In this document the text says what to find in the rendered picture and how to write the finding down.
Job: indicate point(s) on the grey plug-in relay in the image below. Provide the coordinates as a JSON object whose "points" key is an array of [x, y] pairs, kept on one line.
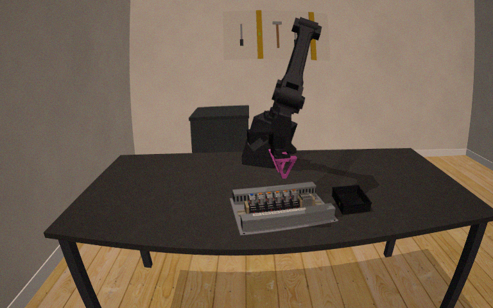
{"points": [[294, 195], [269, 198], [260, 199], [252, 200], [277, 197], [286, 196]]}

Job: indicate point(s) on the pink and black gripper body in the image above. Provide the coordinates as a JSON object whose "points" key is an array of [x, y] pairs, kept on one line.
{"points": [[289, 149]]}

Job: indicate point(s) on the tan rectangular block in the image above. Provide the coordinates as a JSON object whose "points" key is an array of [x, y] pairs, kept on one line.
{"points": [[305, 200]]}

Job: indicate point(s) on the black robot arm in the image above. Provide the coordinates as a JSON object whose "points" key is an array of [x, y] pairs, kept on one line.
{"points": [[287, 100]]}

